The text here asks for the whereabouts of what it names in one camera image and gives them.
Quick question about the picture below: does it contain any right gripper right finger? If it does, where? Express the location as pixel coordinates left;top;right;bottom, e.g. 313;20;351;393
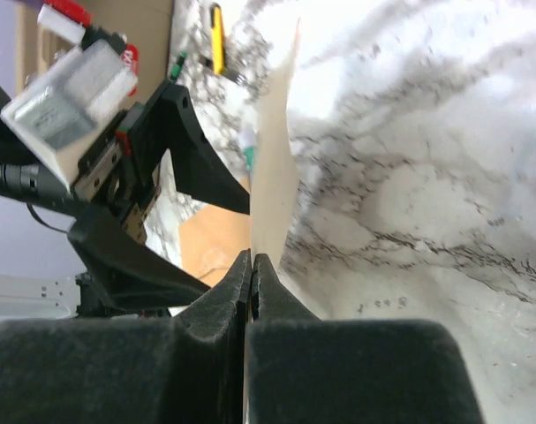
247;254;483;423

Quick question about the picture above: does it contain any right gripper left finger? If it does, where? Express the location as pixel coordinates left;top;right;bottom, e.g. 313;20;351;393
0;251;252;423

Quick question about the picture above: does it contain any tan plastic tool case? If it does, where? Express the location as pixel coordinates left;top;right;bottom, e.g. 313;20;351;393
15;0;174;106

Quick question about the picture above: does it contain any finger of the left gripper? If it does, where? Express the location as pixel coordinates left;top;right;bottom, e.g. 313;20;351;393
67;205;209;309
130;81;250;215

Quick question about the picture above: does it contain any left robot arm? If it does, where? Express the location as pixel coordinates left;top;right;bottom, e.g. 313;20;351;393
0;80;250;317

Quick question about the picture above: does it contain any yellow utility knife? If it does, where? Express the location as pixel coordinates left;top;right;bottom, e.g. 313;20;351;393
209;3;226;75

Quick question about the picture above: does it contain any brown paper envelope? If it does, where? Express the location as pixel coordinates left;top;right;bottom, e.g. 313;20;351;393
178;205;251;287

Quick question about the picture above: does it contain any green white glue stick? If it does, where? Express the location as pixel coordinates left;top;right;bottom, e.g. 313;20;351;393
238;125;257;172

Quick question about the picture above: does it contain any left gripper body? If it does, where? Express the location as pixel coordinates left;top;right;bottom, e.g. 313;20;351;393
72;103;161;243

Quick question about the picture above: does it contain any green black pen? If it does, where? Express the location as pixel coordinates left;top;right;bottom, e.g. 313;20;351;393
169;51;187;82

